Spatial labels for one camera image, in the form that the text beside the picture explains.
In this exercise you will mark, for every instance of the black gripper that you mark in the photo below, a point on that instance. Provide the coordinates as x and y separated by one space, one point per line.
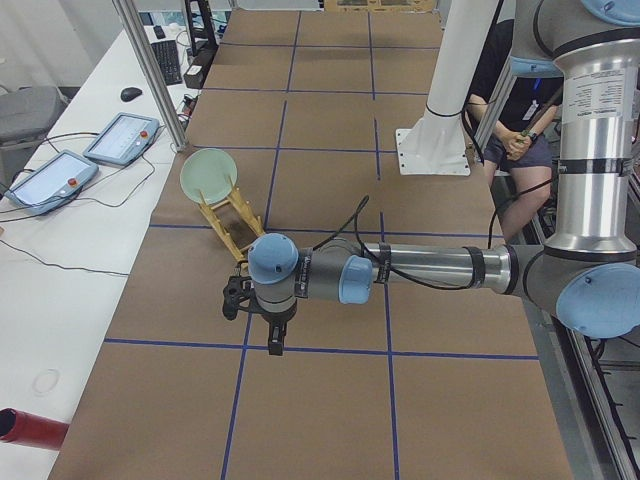
276 318

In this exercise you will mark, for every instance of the light green plate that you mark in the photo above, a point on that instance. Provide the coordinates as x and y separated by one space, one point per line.
208 176

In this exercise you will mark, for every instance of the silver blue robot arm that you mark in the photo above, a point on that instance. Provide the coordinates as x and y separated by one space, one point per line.
584 274

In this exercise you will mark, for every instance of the wooden dish rack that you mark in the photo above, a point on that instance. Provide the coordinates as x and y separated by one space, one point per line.
232 218

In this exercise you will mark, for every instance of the far teach pendant tablet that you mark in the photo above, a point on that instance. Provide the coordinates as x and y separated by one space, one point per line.
123 140

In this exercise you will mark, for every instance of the teach pendant tablet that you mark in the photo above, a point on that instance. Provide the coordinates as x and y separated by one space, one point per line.
123 140
54 183

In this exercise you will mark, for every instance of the near teach pendant tablet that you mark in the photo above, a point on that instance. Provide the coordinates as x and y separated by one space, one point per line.
54 183

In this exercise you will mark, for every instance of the black box on table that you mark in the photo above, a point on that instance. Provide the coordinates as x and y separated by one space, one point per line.
195 75

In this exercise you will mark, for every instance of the red cylinder tube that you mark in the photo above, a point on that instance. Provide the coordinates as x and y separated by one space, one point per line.
27 429

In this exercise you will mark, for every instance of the black computer mouse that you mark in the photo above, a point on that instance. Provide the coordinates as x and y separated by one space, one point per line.
128 94

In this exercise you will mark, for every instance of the seated person in black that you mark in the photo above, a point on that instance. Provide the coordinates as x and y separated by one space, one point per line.
517 144

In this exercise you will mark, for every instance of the black keyboard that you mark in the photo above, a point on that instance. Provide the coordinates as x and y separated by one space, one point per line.
167 56

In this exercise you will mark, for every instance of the grey office chair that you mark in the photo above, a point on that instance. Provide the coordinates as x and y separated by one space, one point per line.
28 113

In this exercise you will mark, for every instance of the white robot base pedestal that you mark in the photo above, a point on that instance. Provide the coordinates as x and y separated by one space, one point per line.
435 145

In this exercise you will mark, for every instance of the aluminium side frame rail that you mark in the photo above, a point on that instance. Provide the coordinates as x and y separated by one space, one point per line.
594 390

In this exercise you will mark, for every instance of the aluminium frame post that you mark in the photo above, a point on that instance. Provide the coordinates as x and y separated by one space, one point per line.
135 31

